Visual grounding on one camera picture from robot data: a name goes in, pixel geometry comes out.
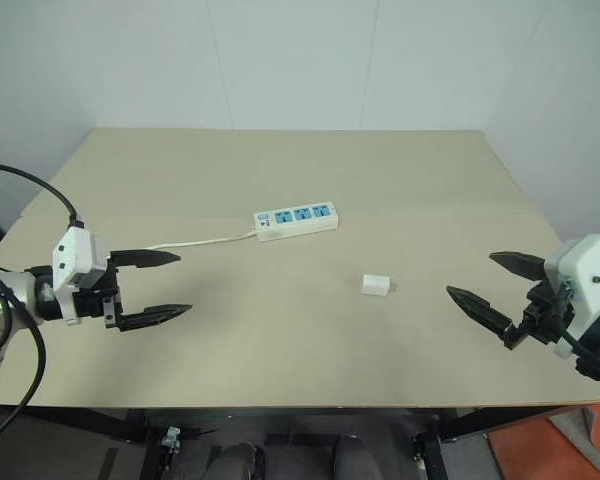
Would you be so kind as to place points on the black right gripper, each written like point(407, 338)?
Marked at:
point(545, 315)

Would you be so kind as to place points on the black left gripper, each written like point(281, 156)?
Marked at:
point(111, 295)

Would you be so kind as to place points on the white plug adapter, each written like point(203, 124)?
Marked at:
point(375, 284)

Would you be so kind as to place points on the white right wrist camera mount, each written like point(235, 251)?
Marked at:
point(587, 262)

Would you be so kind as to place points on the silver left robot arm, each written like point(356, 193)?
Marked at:
point(10, 295)

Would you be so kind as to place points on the white power strip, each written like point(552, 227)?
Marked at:
point(300, 226)

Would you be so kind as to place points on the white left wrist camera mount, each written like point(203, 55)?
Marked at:
point(75, 252)

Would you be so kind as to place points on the table caster wheel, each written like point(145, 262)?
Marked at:
point(171, 439)
point(421, 447)

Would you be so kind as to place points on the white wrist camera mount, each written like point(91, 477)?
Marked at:
point(587, 262)
point(75, 252)

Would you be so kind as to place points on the black table frame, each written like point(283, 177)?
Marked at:
point(450, 422)

